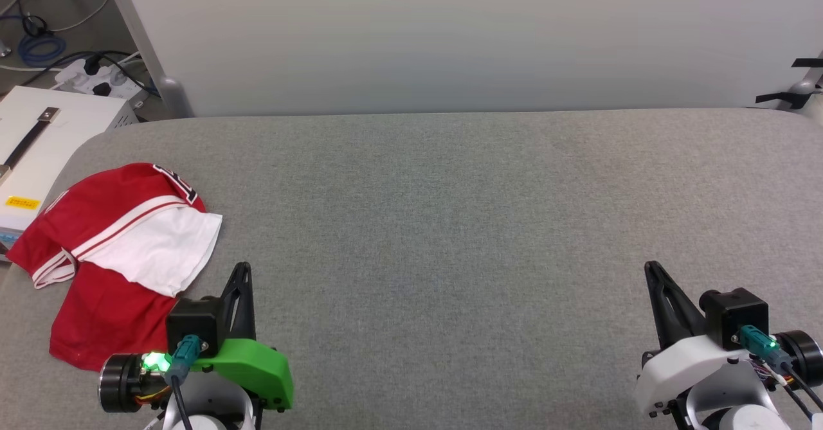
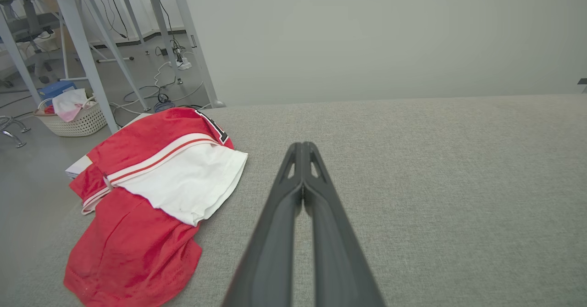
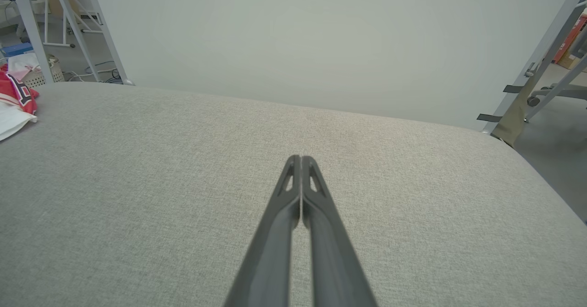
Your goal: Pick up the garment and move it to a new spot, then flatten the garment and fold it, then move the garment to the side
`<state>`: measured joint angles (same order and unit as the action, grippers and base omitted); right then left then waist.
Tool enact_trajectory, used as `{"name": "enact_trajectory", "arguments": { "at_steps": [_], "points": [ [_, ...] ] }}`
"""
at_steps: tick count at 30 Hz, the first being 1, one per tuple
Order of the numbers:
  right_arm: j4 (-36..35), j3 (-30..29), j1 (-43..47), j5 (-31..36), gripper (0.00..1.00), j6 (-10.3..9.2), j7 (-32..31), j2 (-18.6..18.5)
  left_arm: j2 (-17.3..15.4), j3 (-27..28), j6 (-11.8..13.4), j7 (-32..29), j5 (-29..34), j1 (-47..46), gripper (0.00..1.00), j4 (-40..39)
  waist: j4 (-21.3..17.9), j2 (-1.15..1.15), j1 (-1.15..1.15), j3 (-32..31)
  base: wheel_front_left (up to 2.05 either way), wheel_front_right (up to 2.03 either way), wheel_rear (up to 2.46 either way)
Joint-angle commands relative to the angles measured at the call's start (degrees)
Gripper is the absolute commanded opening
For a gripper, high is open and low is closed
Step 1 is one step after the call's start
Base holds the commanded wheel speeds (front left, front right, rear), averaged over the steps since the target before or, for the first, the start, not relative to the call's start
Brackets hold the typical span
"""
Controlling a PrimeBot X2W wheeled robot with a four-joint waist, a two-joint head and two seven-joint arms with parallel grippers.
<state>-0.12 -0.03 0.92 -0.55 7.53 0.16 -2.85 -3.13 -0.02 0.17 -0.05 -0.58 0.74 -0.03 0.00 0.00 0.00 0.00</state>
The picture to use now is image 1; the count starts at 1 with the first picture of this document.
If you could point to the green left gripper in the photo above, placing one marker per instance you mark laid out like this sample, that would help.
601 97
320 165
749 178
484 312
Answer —
257 372

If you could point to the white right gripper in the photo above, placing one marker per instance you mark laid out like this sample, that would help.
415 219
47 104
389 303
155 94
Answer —
681 369

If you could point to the red and white jersey shirt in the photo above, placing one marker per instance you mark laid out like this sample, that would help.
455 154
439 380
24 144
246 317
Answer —
116 192

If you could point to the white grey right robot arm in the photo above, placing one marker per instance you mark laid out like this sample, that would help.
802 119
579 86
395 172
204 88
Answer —
739 411

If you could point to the black tape strip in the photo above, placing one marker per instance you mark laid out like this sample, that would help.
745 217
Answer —
768 99
807 63

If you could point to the white appliance box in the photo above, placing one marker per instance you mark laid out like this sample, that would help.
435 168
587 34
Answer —
83 121

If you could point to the black power plug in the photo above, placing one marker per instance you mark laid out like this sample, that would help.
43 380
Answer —
103 89
91 65

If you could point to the grey partition foot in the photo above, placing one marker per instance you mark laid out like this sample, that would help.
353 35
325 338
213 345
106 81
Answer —
807 92

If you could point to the white power strip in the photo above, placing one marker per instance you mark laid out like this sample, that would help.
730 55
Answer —
71 80

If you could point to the white partition panel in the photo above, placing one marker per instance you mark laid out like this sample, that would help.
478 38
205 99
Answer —
450 31

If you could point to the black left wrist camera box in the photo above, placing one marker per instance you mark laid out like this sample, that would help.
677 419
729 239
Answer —
193 321

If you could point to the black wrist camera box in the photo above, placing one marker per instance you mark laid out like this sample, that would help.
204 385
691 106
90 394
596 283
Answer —
736 314
193 321

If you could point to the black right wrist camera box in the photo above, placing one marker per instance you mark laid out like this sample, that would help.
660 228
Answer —
736 314

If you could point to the grey metal partition post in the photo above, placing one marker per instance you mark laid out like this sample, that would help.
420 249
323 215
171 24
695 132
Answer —
175 99

